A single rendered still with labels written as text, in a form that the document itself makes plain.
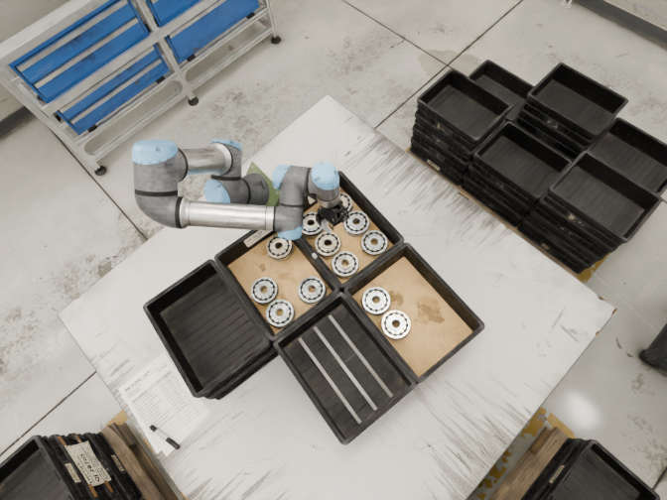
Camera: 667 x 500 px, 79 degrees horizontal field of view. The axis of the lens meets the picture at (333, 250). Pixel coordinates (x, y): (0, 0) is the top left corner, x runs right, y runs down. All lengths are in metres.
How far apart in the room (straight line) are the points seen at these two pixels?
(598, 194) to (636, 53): 1.72
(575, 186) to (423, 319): 1.17
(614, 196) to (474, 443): 1.38
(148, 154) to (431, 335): 1.07
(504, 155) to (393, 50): 1.41
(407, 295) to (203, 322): 0.76
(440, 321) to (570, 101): 1.57
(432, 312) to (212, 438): 0.92
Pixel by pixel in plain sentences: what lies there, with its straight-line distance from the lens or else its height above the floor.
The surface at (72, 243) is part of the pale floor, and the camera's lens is 3.14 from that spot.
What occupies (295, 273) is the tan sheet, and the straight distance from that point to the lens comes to 1.57.
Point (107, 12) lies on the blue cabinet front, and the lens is 2.84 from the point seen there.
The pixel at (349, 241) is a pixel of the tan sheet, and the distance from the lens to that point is 1.60.
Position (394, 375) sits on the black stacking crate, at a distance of 1.47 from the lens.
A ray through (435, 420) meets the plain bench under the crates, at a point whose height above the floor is 0.70.
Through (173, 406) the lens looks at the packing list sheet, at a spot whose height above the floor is 0.70.
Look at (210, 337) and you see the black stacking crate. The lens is 1.59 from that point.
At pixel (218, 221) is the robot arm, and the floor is 1.26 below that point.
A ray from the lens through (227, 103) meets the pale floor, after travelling 3.28.
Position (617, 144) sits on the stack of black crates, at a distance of 2.73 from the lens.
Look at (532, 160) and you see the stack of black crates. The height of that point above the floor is 0.38.
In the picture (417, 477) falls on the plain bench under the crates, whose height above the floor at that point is 0.70.
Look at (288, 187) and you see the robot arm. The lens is 1.19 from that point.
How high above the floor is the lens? 2.29
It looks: 67 degrees down
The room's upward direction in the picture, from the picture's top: 11 degrees counter-clockwise
